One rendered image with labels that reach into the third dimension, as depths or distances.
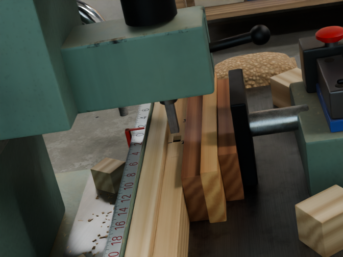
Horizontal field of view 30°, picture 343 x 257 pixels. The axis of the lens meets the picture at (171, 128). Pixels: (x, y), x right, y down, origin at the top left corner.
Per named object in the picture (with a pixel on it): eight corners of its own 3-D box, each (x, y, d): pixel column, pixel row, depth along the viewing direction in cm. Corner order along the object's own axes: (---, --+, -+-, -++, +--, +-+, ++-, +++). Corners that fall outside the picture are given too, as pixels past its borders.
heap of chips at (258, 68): (301, 80, 84) (299, 60, 83) (207, 94, 86) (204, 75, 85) (294, 57, 92) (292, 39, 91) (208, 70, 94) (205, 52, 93)
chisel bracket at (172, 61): (217, 108, 62) (203, 25, 58) (77, 129, 64) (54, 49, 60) (217, 79, 68) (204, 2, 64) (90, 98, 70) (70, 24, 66)
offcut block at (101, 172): (115, 194, 87) (109, 173, 86) (95, 188, 89) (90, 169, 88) (130, 181, 89) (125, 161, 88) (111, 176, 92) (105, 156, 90)
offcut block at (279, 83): (272, 104, 80) (269, 77, 78) (299, 94, 81) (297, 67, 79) (292, 115, 76) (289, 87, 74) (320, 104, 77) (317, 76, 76)
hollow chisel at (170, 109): (179, 132, 66) (170, 89, 64) (170, 133, 67) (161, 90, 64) (179, 128, 67) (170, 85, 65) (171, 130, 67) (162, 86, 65)
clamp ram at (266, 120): (319, 177, 62) (311, 94, 58) (243, 187, 63) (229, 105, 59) (307, 134, 70) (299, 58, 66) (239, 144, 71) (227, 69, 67)
